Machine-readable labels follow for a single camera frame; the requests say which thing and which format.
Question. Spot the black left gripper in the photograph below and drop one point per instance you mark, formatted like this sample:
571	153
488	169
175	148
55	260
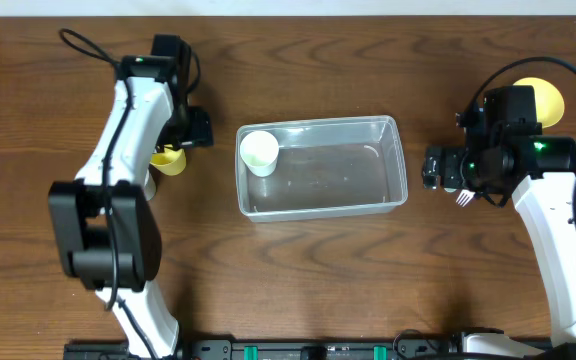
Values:
198	130

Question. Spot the yellow plastic cup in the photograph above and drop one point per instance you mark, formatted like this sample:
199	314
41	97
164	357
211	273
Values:
169	162

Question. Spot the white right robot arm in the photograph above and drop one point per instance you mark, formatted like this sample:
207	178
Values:
506	154

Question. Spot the yellow plastic bowl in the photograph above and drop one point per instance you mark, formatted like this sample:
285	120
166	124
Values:
550	105

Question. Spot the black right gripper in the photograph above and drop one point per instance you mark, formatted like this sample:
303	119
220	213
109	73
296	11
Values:
432	167

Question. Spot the white plastic cup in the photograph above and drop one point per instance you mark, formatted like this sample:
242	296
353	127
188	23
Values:
259	151

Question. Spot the grey plastic cup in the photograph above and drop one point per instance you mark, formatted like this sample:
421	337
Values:
149	187

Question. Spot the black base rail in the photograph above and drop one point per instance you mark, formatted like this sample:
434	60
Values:
318	350

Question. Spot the pink plastic fork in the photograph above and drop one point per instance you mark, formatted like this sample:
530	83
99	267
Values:
464	197

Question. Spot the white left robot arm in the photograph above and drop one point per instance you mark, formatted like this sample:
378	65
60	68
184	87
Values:
106	234

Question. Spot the clear plastic storage container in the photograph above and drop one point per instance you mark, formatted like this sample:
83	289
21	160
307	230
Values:
331	167

